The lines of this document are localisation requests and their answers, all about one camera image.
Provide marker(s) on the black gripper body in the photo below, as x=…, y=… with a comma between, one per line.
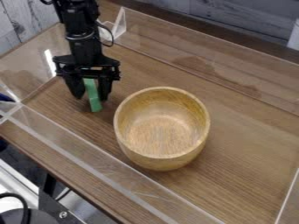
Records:
x=86, y=60

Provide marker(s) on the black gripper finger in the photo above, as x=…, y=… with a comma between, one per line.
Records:
x=75, y=84
x=105, y=87

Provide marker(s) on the green rectangular block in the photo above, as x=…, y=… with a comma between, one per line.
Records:
x=91, y=88

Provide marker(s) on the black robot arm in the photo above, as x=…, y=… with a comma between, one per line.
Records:
x=79, y=15

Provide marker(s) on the brown wooden bowl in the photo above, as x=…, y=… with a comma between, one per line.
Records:
x=162, y=125

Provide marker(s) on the clear acrylic tray walls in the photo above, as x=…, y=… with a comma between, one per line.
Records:
x=243, y=179

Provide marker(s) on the black table leg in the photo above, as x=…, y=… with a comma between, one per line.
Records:
x=50, y=184

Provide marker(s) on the black metal bracket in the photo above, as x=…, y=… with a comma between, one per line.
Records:
x=59, y=212

